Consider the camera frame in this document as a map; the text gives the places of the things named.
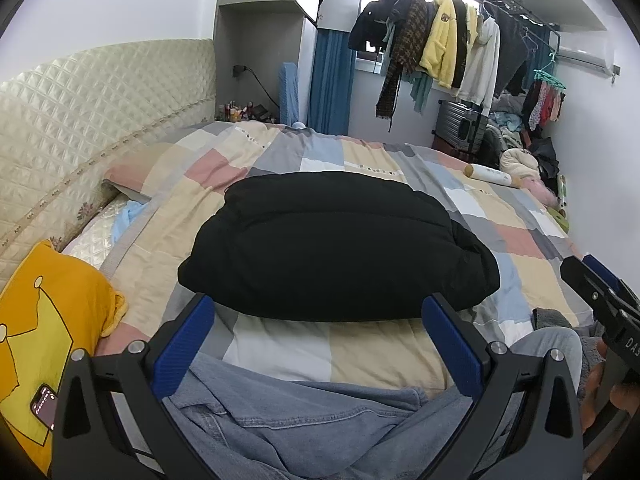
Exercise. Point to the light blue cloth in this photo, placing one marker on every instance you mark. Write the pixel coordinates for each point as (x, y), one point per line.
(127, 217)

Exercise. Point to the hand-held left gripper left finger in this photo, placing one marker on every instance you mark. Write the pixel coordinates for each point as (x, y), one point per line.
(182, 345)

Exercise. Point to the hanging short black jacket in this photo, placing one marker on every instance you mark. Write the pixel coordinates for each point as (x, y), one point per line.
(367, 25)

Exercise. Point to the green bottle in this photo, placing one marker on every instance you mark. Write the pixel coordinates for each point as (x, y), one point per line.
(563, 192)

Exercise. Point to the grey fuzzy cloth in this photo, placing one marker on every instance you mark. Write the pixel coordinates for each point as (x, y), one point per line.
(560, 317)

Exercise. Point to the white cylindrical bottle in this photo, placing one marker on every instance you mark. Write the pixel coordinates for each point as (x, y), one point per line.
(492, 175)

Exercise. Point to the yellow printed pillow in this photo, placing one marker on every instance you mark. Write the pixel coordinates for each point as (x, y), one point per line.
(55, 310)

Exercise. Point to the person's right hand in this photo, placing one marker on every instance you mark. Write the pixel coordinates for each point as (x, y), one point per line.
(595, 385)

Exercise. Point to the hanging white hoodie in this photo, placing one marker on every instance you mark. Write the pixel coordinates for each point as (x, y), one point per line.
(482, 60)

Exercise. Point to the smartphone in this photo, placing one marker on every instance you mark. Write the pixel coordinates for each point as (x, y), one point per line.
(45, 406)

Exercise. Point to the cream quilted pillow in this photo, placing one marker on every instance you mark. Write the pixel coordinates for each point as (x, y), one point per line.
(95, 225)

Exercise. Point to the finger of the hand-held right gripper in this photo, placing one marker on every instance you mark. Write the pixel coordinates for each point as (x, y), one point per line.
(595, 280)

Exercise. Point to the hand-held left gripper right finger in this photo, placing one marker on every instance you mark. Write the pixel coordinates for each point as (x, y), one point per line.
(452, 345)

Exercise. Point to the green clip hanger with socks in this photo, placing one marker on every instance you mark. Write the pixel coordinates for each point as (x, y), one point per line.
(547, 97)

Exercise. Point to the pink pillow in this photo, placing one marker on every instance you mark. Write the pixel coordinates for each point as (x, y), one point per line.
(150, 165)

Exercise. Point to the patchwork bed blanket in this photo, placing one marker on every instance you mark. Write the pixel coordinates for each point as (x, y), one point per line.
(310, 152)

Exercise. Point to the hanging yellow fleece jacket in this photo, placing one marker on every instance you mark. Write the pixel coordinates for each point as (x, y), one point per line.
(442, 40)

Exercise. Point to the blue covered standing fan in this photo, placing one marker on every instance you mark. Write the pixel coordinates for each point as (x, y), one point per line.
(288, 92)

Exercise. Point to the blue denim jacket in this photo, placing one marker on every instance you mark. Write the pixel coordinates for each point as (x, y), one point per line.
(300, 425)

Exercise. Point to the hanging teal garment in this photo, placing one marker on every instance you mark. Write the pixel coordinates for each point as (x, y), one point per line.
(421, 91)

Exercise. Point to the black puffer jacket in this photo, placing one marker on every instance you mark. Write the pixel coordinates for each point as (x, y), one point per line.
(330, 240)

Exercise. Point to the grey suitcase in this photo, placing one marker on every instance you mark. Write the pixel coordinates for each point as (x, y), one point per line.
(457, 127)

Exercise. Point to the blue curtain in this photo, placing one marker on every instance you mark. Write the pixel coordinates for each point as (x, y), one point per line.
(330, 85)

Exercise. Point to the cosmetic bottles group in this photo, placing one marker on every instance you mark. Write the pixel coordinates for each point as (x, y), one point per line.
(242, 111)

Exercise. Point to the person's grey trouser leg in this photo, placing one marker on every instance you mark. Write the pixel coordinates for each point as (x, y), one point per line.
(547, 355)

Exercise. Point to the hanging long black coat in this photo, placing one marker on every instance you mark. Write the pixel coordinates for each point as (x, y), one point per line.
(512, 50)

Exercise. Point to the hanging brown plaid coat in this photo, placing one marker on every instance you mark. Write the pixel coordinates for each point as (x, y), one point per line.
(407, 45)

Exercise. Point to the pile of clothes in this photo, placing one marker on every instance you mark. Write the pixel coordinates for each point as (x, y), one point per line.
(505, 127)

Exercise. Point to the cream quilted headboard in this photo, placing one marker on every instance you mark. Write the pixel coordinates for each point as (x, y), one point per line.
(75, 110)

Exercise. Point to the grey wall cabinet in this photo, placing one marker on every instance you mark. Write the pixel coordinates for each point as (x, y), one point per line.
(270, 15)

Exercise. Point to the white air conditioner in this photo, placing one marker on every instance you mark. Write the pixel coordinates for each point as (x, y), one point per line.
(587, 55)

